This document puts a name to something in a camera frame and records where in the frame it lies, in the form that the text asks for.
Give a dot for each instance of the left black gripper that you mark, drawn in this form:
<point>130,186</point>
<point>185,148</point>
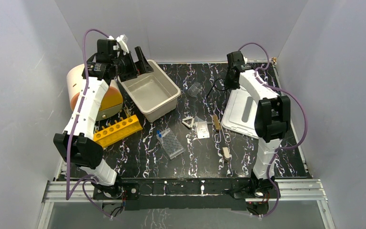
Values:
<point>132,65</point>

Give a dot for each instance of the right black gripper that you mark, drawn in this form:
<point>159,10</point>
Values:
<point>227,84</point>

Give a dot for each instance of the test tube brush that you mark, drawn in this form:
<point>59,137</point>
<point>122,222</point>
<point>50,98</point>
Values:
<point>216,122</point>

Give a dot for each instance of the clear acrylic tube rack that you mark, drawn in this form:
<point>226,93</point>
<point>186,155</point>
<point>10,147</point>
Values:
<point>170,144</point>

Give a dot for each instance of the yellow test tube rack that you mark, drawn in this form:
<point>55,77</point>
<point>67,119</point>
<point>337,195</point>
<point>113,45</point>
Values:
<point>117,131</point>

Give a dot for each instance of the clear plastic funnel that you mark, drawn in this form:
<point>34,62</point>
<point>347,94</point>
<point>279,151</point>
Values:
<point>198,120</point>

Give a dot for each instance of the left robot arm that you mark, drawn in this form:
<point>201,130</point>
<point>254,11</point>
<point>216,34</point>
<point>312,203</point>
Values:
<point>75,144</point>

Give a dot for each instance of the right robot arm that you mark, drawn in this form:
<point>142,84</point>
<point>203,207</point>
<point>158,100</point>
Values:
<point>272,121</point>

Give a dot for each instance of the beige plastic bin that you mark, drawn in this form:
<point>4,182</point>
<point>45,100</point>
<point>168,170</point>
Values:
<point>155,94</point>

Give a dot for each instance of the cream and orange cylinder appliance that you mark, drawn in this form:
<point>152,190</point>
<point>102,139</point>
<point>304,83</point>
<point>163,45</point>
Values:
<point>112,101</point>

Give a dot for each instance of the white bin lid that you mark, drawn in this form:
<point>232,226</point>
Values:
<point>239,115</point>

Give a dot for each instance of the white clay triangle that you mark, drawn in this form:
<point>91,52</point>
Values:
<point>188,122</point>

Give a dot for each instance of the white paper packet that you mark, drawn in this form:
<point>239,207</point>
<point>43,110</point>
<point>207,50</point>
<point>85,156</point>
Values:
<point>202,130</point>

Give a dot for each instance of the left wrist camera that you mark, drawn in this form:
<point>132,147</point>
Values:
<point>122,41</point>

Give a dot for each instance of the black mounting base rail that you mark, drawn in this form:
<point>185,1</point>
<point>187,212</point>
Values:
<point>191,193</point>

